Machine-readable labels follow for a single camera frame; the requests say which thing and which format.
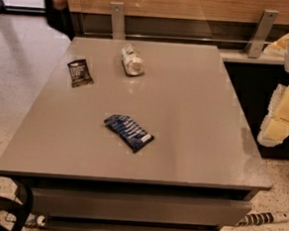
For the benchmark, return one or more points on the blue snack packet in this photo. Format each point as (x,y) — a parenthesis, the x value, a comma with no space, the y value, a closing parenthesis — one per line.
(129,131)

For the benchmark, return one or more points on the metal bracket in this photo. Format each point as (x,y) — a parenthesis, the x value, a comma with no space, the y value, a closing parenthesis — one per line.
(118,20)
(255,45)

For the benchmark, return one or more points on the black snack packet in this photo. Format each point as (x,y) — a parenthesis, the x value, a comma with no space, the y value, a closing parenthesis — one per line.
(79,73)

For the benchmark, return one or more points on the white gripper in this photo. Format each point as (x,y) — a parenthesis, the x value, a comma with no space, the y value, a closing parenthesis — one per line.
(275,128)

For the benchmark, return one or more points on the white round floor object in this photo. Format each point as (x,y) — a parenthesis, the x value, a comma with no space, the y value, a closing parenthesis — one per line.
(41,221)

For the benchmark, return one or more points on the left metal bracket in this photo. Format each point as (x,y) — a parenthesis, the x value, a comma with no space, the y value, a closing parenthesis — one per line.
(118,20)

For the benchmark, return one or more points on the black chair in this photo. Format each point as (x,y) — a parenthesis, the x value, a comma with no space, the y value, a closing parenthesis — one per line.
(21,211)

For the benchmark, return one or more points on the right metal bracket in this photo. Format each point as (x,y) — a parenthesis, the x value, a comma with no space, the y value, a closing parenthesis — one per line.
(255,45)

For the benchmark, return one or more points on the wooden wall panel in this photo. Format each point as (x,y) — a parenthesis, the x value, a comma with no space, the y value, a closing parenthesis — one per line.
(208,10)

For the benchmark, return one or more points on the grey table with drawers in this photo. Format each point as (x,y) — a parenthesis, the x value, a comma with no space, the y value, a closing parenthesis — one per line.
(169,150)

